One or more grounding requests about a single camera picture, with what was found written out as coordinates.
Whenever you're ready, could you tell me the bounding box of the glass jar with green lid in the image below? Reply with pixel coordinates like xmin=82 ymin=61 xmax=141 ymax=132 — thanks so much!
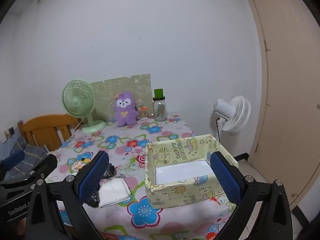
xmin=152 ymin=89 xmax=167 ymax=122

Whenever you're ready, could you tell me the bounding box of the black fan cable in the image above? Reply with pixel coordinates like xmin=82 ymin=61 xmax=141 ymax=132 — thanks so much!
xmin=215 ymin=117 xmax=221 ymax=143

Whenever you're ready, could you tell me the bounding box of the beige door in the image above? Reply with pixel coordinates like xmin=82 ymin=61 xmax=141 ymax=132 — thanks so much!
xmin=240 ymin=0 xmax=320 ymax=205

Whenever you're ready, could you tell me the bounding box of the white fan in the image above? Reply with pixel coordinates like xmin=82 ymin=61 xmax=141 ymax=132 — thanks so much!
xmin=212 ymin=95 xmax=251 ymax=133

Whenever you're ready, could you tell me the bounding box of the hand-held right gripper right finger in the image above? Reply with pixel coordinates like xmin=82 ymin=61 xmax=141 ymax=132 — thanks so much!
xmin=209 ymin=151 xmax=293 ymax=240

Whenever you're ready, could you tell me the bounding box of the purple plush toy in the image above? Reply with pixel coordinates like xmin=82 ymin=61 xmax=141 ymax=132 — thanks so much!
xmin=114 ymin=92 xmax=139 ymax=127

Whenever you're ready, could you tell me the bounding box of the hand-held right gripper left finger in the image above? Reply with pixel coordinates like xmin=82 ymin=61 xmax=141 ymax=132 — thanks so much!
xmin=25 ymin=151 xmax=110 ymax=240

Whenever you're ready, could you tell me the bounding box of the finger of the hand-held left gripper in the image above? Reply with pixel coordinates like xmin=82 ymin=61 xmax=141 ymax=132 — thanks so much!
xmin=0 ymin=151 xmax=25 ymax=180
xmin=0 ymin=154 xmax=58 ymax=193

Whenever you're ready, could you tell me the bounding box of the cartoon tissue packet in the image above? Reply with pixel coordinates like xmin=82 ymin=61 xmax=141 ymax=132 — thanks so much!
xmin=75 ymin=155 xmax=92 ymax=172

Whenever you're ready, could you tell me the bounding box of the grey sock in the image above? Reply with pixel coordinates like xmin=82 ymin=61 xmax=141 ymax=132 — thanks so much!
xmin=105 ymin=164 xmax=118 ymax=179

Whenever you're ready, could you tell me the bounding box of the wooden headboard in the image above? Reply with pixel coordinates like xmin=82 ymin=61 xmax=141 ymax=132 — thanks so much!
xmin=17 ymin=114 xmax=79 ymax=152

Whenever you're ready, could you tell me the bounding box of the grey plaid pillow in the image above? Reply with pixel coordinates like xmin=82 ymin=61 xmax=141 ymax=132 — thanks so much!
xmin=0 ymin=132 xmax=49 ymax=180

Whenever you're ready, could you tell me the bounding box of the green patterned board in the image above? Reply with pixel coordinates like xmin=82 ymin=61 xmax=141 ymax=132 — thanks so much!
xmin=89 ymin=74 xmax=152 ymax=120

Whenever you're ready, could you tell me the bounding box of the floral tablecloth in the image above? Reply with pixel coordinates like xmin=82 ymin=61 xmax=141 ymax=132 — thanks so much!
xmin=45 ymin=114 xmax=238 ymax=240

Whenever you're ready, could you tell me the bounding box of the white cloth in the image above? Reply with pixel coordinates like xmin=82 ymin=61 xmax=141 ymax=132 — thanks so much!
xmin=99 ymin=179 xmax=132 ymax=208

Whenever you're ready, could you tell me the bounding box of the green desk fan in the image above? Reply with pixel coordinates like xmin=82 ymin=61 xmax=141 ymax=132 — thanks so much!
xmin=62 ymin=80 xmax=107 ymax=134

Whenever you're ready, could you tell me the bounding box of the black sock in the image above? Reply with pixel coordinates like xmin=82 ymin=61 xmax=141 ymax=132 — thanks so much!
xmin=87 ymin=185 xmax=100 ymax=208

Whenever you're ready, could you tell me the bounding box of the yellow cartoon fabric box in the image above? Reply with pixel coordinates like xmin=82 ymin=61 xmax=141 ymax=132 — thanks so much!
xmin=144 ymin=134 xmax=239 ymax=209

